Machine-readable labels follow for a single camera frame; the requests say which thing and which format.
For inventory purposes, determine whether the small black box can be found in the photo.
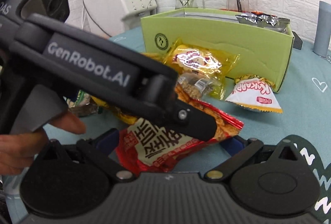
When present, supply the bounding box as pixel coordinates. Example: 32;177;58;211
292;31;303;50

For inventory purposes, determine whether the yellow pastry snack packet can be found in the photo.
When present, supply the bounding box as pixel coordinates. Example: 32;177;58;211
163;39;240;79

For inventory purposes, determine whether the clear oat bar packet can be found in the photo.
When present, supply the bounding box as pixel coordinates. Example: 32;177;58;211
177;72;225;100

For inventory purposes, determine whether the red rice cracker packet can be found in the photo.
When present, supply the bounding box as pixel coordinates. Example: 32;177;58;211
116;85;244;176

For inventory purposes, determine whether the grey cylinder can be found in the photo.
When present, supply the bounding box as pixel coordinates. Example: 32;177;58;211
313;1;331;59

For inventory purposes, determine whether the person's left hand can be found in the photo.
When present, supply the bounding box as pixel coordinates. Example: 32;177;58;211
1;111;86;176

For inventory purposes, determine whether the white triangular snack packet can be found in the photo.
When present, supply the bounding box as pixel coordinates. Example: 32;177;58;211
225;74;283;113

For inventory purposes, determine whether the white touchscreen appliance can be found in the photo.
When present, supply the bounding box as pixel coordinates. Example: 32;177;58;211
83;0;157;37

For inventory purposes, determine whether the green cardboard box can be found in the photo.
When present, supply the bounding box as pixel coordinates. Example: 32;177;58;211
141;8;294;93

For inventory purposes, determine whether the silver snack packet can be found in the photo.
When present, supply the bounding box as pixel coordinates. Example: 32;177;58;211
236;12;290;33

